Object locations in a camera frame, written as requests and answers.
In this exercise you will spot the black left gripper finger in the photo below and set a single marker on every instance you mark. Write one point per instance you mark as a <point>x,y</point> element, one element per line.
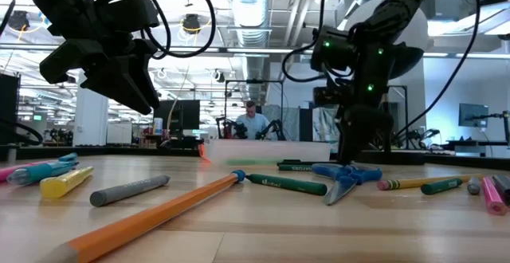
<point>147,60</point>
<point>119,79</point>

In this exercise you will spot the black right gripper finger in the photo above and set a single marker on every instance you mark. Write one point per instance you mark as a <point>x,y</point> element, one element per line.
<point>348,139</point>
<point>370,135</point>

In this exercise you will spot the black marker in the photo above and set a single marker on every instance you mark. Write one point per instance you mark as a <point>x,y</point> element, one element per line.
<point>296,162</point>

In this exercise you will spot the dark green crayon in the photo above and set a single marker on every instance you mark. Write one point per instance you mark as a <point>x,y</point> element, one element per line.
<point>287,183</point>
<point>295,167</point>
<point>440,186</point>

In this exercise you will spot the yellow pencil with pink eraser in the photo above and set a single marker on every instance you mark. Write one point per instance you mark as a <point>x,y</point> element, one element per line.
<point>430,181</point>

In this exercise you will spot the clear box with orange lid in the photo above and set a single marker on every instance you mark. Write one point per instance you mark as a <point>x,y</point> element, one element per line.
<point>271,151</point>

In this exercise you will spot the gray crayon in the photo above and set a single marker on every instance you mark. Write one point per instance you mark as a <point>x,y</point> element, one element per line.
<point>127,190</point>
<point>474,186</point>

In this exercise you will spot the yellow highlighter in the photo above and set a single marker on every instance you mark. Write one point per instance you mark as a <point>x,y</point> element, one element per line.
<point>65,182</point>

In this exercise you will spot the blue highlighter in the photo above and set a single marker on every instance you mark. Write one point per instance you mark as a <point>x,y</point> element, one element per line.
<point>44,170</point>

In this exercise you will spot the pink highlighter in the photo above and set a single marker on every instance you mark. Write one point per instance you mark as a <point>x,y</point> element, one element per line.
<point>8,172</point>

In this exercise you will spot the black pencil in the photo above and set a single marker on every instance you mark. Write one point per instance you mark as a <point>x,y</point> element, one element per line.
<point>504,185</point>

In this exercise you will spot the orange pencil with blue cap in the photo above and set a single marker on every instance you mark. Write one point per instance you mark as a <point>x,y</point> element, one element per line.
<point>139,223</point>

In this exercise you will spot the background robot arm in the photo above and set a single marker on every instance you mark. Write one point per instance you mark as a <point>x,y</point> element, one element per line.
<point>273,129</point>
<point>230,129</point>

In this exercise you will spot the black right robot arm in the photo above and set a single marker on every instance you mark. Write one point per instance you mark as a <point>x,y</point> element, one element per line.
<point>398,4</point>

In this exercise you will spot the black ceiling fixture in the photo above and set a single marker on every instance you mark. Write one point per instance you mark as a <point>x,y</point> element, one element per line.
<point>18,20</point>
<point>191,23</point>

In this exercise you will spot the black monitor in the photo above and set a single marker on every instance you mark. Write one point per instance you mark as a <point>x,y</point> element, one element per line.
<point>187,115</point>

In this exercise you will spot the black panel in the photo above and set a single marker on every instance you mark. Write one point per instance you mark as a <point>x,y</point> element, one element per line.
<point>9,107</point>

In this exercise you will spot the person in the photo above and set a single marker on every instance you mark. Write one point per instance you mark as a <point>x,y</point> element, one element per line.
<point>252,124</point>

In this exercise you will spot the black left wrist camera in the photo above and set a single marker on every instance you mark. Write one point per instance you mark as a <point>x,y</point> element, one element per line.
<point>127,14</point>

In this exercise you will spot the wall monitor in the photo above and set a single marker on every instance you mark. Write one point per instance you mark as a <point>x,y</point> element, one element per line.
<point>473,115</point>

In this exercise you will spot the silver ceiling duct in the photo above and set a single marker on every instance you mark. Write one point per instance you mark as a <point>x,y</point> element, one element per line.
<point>249,8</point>

